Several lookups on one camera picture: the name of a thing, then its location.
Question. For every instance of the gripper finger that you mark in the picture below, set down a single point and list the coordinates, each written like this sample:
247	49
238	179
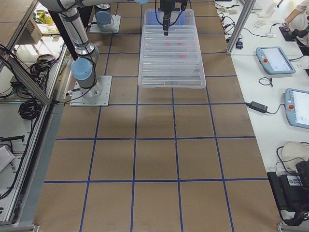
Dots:
166	23

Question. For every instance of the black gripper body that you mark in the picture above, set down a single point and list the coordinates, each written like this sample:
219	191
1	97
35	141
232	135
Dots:
166	5

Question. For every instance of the clear plastic box lid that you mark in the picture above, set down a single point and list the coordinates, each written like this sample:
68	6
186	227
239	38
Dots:
160	65

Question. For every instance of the blue teach pendant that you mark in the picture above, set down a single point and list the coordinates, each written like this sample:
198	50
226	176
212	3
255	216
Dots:
297	107
274	60

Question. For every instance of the black power adapter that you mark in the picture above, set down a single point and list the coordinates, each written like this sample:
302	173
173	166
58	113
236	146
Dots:
258	107

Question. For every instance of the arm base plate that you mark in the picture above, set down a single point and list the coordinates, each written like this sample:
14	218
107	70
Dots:
112	27
97	96

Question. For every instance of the aluminium frame post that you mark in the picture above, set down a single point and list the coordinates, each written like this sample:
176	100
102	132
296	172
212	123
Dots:
244	15

